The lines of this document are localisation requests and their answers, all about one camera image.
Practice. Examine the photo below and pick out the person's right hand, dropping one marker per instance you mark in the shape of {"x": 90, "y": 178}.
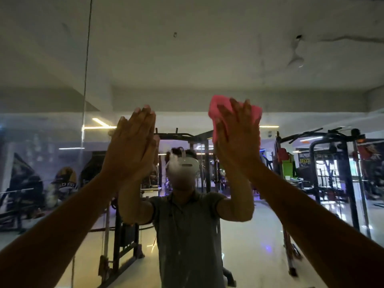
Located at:
{"x": 238, "y": 143}

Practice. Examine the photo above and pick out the large wall mirror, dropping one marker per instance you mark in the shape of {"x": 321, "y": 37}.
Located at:
{"x": 195, "y": 62}

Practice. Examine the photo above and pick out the person's left forearm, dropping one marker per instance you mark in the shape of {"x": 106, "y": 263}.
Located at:
{"x": 45, "y": 236}

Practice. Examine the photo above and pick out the pink cloth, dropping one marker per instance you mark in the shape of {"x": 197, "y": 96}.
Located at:
{"x": 214, "y": 107}

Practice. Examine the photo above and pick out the person's right forearm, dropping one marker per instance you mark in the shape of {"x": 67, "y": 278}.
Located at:
{"x": 324, "y": 233}

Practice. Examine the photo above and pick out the person's left hand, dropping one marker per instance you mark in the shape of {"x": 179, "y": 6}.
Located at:
{"x": 130, "y": 149}

